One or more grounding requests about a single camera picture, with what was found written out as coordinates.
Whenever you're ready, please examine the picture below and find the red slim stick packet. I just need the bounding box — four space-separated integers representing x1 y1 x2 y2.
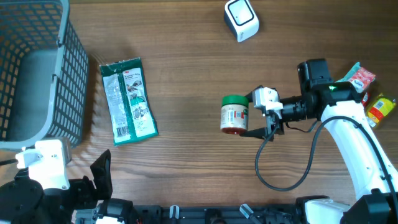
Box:
361 92 370 107

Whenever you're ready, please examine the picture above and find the white barcode scanner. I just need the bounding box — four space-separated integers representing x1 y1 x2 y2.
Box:
224 0 259 42

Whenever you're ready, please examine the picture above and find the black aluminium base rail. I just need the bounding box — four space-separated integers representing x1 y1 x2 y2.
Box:
75 203 353 224

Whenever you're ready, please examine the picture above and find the dark green box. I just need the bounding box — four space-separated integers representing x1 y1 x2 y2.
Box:
99 57 159 146

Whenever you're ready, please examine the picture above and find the grey plastic mesh basket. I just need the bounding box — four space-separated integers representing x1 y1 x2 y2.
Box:
1 0 90 151

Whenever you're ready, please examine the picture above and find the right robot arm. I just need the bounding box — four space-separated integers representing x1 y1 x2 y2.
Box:
243 58 397 223

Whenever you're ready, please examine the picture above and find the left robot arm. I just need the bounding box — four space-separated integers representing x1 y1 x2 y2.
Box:
1 150 140 223

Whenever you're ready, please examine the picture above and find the green lid spice jar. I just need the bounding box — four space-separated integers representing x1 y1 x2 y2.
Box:
220 95 249 135

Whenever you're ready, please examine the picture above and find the yellow liquid bottle grey cap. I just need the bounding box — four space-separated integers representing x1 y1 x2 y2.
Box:
365 93 397 129

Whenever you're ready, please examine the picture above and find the red juice carton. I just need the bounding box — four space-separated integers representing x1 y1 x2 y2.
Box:
348 67 376 93

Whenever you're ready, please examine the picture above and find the green white snack pack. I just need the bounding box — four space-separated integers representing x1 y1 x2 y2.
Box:
336 62 361 83

